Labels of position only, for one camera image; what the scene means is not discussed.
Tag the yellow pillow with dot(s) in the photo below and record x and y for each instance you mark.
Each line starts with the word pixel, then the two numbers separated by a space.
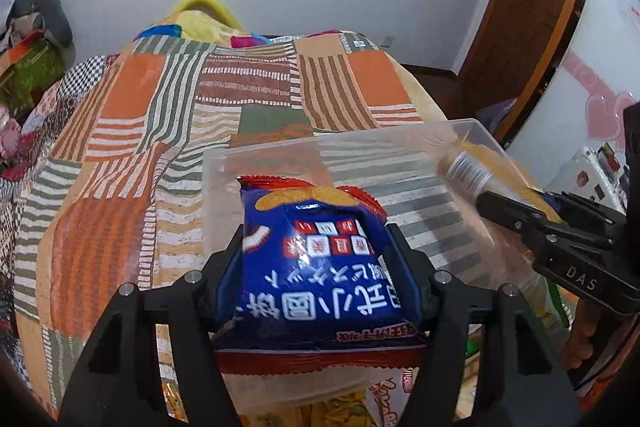
pixel 206 21

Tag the patchwork striped bed blanket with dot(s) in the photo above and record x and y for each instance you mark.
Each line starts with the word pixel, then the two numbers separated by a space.
pixel 110 187

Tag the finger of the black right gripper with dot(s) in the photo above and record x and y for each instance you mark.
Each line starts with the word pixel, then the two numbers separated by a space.
pixel 504 211
pixel 578 211

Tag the white bedside cabinet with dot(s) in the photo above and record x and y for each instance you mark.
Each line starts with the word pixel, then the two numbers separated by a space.
pixel 593 174

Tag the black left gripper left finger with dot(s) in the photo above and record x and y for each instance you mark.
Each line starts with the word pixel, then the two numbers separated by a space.
pixel 116 381

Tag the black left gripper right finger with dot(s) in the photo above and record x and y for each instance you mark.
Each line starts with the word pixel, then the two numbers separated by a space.
pixel 521 381

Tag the brown wooden door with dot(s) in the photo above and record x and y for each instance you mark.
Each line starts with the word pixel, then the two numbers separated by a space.
pixel 510 55

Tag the clear plastic storage box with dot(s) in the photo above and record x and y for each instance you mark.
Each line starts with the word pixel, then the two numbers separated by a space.
pixel 399 168

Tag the clothes pile on chair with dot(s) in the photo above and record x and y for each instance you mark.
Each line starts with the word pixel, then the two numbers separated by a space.
pixel 36 50

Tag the blue red biscuit bag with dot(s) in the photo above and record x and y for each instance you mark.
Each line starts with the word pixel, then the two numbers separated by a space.
pixel 308 289

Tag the white rice cracker pack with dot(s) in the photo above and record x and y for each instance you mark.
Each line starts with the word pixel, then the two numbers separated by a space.
pixel 473 169

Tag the pink plush toy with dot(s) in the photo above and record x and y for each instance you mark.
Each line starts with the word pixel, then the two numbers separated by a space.
pixel 10 133

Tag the person's right hand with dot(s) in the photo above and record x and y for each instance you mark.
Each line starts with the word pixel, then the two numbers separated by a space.
pixel 578 346

